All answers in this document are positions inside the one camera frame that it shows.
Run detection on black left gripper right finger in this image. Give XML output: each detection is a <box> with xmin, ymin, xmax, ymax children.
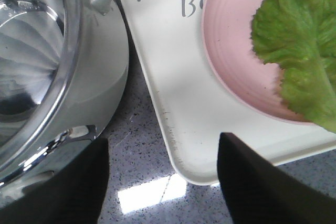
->
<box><xmin>217</xmin><ymin>133</ymin><xmax>335</xmax><ymax>223</ymax></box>

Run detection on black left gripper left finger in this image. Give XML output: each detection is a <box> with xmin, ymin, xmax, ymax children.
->
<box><xmin>1</xmin><ymin>138</ymin><xmax>109</xmax><ymax>223</ymax></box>

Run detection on green lettuce leaf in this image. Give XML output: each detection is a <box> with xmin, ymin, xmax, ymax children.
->
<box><xmin>251</xmin><ymin>0</ymin><xmax>335</xmax><ymax>132</ymax></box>

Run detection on pink round plate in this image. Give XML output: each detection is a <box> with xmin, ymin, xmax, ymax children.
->
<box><xmin>202</xmin><ymin>0</ymin><xmax>312</xmax><ymax>126</ymax></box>

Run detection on cream bear serving tray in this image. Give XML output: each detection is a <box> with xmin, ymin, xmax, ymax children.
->
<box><xmin>121</xmin><ymin>0</ymin><xmax>335</xmax><ymax>185</ymax></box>

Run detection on green electric cooking pot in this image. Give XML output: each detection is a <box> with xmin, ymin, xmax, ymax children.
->
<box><xmin>1</xmin><ymin>0</ymin><xmax>129</xmax><ymax>207</ymax></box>

